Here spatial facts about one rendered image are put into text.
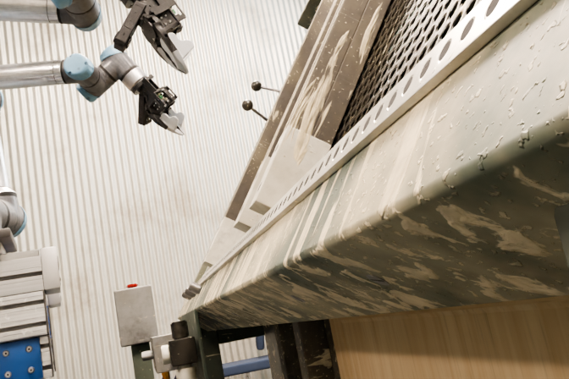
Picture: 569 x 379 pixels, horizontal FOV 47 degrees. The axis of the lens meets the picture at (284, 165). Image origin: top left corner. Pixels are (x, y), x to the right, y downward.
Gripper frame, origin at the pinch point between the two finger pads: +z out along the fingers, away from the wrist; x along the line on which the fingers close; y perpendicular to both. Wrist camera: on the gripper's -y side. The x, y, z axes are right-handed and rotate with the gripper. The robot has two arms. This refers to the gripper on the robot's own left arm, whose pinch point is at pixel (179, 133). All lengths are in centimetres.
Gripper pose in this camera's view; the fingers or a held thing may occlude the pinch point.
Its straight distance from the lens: 215.6
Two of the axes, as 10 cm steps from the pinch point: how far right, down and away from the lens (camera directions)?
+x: 4.6, -4.1, 7.9
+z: 6.9, 7.2, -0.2
